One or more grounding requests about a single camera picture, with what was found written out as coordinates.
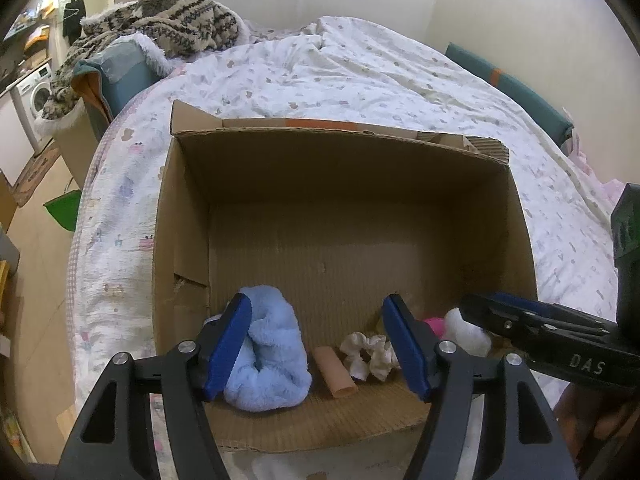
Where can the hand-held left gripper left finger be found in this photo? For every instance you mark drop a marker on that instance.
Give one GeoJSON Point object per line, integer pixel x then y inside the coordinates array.
{"type": "Point", "coordinates": [227, 350]}

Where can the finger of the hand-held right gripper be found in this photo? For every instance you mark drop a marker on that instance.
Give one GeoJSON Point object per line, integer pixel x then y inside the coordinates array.
{"type": "Point", "coordinates": [550, 312]}
{"type": "Point", "coordinates": [500, 325]}

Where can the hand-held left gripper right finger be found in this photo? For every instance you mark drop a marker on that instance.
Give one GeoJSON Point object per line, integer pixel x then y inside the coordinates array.
{"type": "Point", "coordinates": [407, 345]}

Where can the white soft ball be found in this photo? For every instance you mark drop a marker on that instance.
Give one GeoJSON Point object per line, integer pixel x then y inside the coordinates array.
{"type": "Point", "coordinates": [470, 337]}

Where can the pink soft toy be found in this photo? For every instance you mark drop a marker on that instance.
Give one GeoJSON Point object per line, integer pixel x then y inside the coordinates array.
{"type": "Point", "coordinates": [434, 326]}

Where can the cream ruffled scrunchie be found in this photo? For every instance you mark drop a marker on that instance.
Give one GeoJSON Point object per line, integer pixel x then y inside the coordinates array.
{"type": "Point", "coordinates": [367, 352]}

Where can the fluffy light blue scrunchie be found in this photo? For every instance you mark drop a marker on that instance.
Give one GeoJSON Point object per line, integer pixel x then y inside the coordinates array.
{"type": "Point", "coordinates": [272, 355]}

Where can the tan soft tube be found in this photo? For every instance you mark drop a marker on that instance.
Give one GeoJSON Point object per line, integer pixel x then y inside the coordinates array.
{"type": "Point", "coordinates": [334, 372]}

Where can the brown cardboard box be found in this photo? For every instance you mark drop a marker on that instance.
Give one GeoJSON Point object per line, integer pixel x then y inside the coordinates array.
{"type": "Point", "coordinates": [325, 240]}

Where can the person's right hand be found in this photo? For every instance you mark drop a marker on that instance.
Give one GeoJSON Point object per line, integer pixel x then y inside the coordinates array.
{"type": "Point", "coordinates": [585, 415]}

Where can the pink cloth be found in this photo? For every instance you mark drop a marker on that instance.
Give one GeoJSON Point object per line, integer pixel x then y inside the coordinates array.
{"type": "Point", "coordinates": [600, 180]}

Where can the green plastic bin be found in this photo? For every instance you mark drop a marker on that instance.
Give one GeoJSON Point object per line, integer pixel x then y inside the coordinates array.
{"type": "Point", "coordinates": [64, 210]}

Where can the teal cushion with orange stripe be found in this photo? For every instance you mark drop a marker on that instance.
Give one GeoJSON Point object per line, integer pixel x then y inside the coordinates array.
{"type": "Point", "coordinates": [515, 90]}

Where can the beige furniture panel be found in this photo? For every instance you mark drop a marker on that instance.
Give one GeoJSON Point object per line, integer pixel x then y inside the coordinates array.
{"type": "Point", "coordinates": [77, 150]}

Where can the brown patterned floor rug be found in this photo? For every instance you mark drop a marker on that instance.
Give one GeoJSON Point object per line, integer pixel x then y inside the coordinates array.
{"type": "Point", "coordinates": [32, 175]}

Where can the teal pillow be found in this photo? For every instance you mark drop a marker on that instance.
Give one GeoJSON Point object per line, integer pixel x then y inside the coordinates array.
{"type": "Point", "coordinates": [125, 72]}

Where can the white washing machine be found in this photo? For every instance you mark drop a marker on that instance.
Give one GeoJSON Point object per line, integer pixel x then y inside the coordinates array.
{"type": "Point", "coordinates": [36, 92]}

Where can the patterned knit blanket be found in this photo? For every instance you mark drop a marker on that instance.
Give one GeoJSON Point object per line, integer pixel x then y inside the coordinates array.
{"type": "Point", "coordinates": [180, 17]}

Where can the black hanging garment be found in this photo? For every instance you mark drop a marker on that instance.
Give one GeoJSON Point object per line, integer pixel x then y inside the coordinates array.
{"type": "Point", "coordinates": [75, 17]}

